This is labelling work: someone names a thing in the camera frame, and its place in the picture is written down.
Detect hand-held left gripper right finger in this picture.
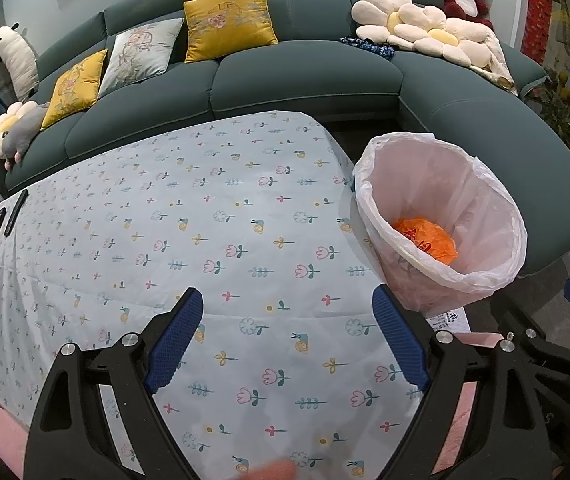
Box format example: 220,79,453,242
372,285,550,480

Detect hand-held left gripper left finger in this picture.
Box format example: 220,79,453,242
24,287,204,480

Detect orange plastic bag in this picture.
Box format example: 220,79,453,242
390,216,460,265

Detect trash bin with white bag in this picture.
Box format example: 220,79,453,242
353,131,528,317

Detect person's left hand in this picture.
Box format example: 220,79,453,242
252,460,299,480

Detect floral tablecloth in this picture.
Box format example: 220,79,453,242
0,110,430,480

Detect pink fleece clothing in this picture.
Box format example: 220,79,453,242
0,332,503,480

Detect grey plush toy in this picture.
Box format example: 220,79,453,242
0,102,52,173

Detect small yellow embroidered cushion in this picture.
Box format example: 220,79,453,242
40,49,109,132

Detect dark green sofa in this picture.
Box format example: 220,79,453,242
0,0,570,281

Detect grey floral cushion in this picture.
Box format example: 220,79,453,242
97,18,186,98

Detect blue patterned cloth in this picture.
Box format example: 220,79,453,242
340,35,396,62

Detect large yellow embroidered cushion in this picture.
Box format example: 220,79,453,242
183,0,279,64

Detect panda plush toy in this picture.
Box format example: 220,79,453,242
0,22,40,103

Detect red wall banner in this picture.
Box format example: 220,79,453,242
520,0,562,67

